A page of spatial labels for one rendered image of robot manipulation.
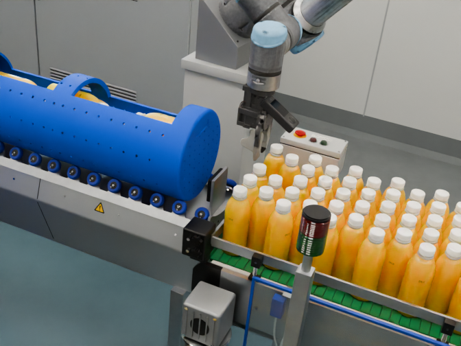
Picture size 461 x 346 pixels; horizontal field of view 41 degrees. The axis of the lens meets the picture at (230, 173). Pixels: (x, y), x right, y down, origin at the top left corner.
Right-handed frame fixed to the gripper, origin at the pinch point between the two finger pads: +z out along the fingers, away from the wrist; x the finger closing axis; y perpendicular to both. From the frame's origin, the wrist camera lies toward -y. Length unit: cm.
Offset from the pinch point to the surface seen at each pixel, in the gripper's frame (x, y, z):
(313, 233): 40.6, -27.1, -7.5
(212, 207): 6.3, 10.9, 19.0
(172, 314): 11, 20, 62
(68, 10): -153, 181, 29
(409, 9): -275, -1, 19
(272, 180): 5.1, -6.0, 4.4
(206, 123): -1.5, 18.3, -3.9
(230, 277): 24.4, -3.7, 26.3
